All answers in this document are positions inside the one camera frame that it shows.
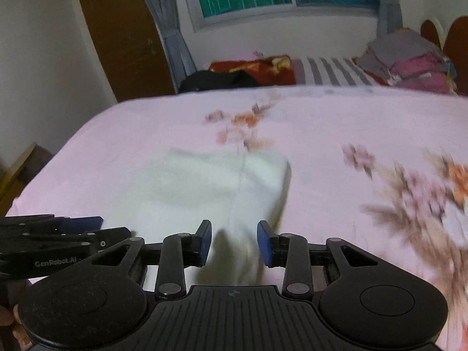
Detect wooden board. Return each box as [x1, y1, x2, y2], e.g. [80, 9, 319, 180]
[0, 142, 38, 206]

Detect brown wooden headboard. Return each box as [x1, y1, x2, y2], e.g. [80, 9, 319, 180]
[420, 15, 468, 98]

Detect grey striped pillow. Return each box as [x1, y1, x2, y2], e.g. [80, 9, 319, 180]
[292, 56, 385, 87]

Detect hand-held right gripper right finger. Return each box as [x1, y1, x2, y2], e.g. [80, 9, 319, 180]
[257, 220, 379, 298]

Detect white small garment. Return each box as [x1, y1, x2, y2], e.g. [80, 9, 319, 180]
[138, 146, 293, 286]

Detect red floral blanket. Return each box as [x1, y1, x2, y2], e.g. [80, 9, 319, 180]
[208, 55, 297, 87]

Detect stack of folded clothes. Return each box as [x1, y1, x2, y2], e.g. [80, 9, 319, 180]
[352, 29, 458, 96]

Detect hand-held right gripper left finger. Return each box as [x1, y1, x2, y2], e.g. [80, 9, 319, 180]
[90, 220, 213, 300]

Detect person's left hand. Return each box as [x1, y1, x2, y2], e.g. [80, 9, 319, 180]
[0, 281, 29, 341]

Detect black bag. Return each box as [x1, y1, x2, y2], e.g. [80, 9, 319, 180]
[178, 69, 262, 94]

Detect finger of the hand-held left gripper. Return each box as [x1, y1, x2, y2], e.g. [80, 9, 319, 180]
[0, 214, 104, 235]
[20, 227, 133, 254]

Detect brown wooden wardrobe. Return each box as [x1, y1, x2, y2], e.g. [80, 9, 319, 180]
[75, 0, 177, 103]

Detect pink floral bed sheet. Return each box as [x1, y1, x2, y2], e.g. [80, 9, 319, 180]
[5, 84, 468, 351]

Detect grey curtain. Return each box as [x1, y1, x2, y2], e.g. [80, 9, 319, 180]
[371, 0, 403, 43]
[133, 0, 197, 85]

